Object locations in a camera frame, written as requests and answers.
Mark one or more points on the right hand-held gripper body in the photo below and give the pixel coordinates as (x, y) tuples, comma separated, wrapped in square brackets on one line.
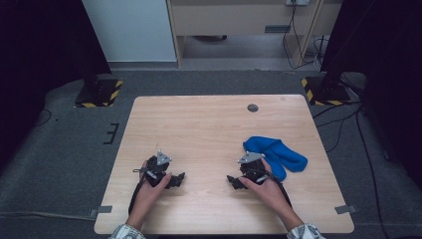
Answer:
[(252, 167)]

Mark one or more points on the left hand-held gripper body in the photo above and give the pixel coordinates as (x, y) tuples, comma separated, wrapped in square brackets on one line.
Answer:
[(156, 167)]

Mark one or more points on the blue cloth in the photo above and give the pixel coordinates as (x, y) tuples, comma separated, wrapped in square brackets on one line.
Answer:
[(283, 156)]

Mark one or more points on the person's left hand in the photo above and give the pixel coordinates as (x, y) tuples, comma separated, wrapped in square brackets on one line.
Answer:
[(146, 199)]

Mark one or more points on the person's right hand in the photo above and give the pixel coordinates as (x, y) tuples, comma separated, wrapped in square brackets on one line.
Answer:
[(270, 194)]

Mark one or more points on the grey round table grommet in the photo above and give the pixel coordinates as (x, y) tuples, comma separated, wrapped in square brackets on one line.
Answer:
[(253, 108)]

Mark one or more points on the grey tape piece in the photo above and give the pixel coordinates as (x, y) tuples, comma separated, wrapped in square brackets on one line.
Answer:
[(345, 209), (104, 209)]

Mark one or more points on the black yellow-striped stand base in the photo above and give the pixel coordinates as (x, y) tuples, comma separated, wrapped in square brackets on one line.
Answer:
[(99, 93), (326, 91)]

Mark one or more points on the white cabinet panel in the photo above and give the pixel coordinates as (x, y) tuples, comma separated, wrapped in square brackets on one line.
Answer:
[(129, 30)]

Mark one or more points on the light wooden desk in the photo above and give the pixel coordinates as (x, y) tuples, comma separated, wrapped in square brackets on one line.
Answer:
[(232, 16)]

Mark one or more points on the black curtain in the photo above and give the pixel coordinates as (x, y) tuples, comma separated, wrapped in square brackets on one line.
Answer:
[(43, 49), (388, 49)]

